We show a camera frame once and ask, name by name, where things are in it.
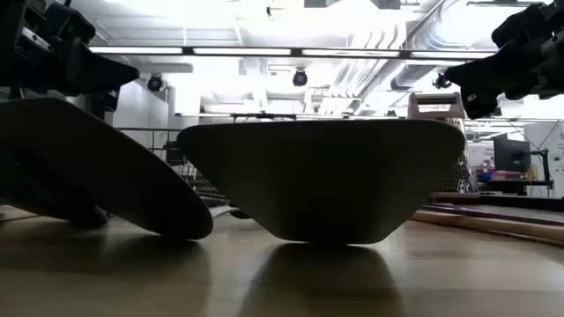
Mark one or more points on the black ceiling track lamp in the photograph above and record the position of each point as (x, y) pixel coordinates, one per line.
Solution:
(440, 83)

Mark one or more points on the metal box grater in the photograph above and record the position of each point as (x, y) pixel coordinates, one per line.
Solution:
(436, 98)

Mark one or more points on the long ceiling light bar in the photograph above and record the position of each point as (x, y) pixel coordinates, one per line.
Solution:
(242, 51)

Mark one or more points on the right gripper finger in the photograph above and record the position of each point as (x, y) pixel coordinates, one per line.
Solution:
(493, 74)

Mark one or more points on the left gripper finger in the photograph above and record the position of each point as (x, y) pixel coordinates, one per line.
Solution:
(101, 72)

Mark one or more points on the black round ceiling lamp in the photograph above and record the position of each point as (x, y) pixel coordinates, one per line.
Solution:
(155, 83)
(300, 78)

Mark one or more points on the black background desk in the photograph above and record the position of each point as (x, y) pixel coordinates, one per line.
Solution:
(506, 187)

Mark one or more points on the black computer monitor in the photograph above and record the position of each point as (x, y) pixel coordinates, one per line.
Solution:
(511, 154)

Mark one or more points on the silver ventilation duct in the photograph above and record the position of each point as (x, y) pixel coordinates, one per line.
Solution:
(414, 75)

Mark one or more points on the white partition panel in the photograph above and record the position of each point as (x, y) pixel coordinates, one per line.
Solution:
(539, 136)

